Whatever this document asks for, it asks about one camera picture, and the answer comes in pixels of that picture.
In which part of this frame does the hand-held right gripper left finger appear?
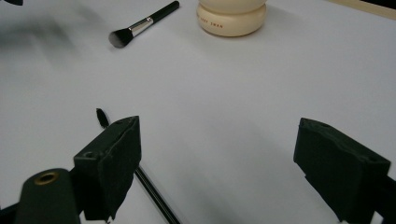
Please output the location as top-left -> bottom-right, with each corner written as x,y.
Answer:
73,116 -> 142,222

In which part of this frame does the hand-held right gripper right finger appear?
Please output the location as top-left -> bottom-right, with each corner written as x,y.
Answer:
293,117 -> 391,224

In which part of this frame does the black pen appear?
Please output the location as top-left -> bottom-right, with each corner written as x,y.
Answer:
95,107 -> 182,224

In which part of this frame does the black silver makeup brush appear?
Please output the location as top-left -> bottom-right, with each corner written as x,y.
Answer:
107,0 -> 180,49

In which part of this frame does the cream ribbed brush holder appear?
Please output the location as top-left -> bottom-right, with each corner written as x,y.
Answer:
195,0 -> 268,37

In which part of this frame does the light wooden table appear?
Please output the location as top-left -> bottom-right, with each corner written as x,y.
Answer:
323,0 -> 396,21

